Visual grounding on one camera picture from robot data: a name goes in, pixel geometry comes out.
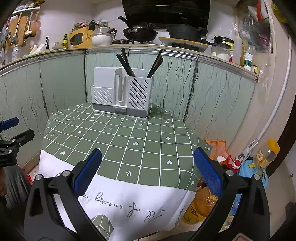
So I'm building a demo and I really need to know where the pink spoon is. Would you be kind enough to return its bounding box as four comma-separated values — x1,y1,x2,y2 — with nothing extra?
30,10,41,37

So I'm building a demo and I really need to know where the white squeeze bottle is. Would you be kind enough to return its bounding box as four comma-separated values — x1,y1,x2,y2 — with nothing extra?
232,33,243,65

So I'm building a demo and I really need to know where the glass jar black lid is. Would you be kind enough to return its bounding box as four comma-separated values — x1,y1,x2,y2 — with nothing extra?
211,36,234,62

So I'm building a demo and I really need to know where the perforated metal cylinder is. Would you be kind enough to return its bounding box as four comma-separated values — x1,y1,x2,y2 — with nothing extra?
11,45,22,62

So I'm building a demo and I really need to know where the clear plastic bag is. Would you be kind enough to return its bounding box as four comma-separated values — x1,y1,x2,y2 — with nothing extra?
236,0,274,54

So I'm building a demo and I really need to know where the white bowl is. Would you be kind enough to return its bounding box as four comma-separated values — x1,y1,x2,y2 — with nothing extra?
91,27,116,46

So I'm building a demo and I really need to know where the yellow lid jar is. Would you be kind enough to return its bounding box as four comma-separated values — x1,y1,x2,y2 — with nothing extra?
252,138,280,171

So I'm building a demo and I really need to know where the round wooden board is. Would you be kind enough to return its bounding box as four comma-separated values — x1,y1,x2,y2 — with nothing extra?
158,37,210,52

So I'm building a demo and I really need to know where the metal ladle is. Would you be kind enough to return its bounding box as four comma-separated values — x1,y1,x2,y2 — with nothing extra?
10,14,22,45

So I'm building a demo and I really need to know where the wall rack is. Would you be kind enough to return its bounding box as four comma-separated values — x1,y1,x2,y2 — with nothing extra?
11,6,41,16

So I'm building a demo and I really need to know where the white ladle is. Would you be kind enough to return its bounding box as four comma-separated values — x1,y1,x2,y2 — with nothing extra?
24,11,33,35

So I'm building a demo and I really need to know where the metal clip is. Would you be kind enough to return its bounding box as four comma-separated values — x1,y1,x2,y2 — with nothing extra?
236,139,260,163

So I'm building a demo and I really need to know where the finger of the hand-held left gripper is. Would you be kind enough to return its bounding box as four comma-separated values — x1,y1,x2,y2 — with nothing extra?
0,117,19,133
0,129,35,151

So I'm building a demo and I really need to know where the orange plastic bag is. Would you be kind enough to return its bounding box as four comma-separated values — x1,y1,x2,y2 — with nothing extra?
205,140,232,163

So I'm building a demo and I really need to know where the person's grey clothing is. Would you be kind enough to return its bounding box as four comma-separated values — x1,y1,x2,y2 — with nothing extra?
5,166,33,209

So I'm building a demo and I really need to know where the wooden cutting board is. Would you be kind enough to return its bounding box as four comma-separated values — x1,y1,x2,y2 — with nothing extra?
5,16,26,50

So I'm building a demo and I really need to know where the blue plastic container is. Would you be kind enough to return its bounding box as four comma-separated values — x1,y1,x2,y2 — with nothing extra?
238,158,269,190

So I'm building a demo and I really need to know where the white paper packet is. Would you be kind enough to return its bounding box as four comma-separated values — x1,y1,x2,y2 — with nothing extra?
29,44,47,55

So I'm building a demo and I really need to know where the green checkered tablecloth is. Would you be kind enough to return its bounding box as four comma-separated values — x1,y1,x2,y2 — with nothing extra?
38,102,212,240

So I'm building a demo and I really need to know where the red cap bottle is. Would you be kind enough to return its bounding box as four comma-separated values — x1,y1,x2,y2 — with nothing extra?
228,155,242,173

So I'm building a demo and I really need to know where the white plastic utensil holder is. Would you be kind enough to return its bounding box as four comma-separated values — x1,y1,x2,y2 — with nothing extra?
91,67,153,120

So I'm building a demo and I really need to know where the black range hood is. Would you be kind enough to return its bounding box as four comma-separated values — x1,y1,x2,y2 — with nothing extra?
121,0,211,24

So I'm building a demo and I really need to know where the black cast iron pot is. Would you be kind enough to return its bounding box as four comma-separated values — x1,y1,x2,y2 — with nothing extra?
167,24,208,42

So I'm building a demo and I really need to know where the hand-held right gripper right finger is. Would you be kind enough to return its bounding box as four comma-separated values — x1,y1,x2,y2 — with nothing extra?
193,147,271,241

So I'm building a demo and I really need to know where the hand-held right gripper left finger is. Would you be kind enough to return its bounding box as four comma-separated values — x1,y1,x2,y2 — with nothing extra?
24,148,102,241

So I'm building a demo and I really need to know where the white pipe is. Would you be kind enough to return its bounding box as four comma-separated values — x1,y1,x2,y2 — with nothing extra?
255,35,290,144

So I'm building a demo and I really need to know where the black wok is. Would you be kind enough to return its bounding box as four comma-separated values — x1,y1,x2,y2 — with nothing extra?
118,16,158,42

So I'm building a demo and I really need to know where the green label bottle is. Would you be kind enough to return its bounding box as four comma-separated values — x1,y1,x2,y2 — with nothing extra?
243,43,253,71

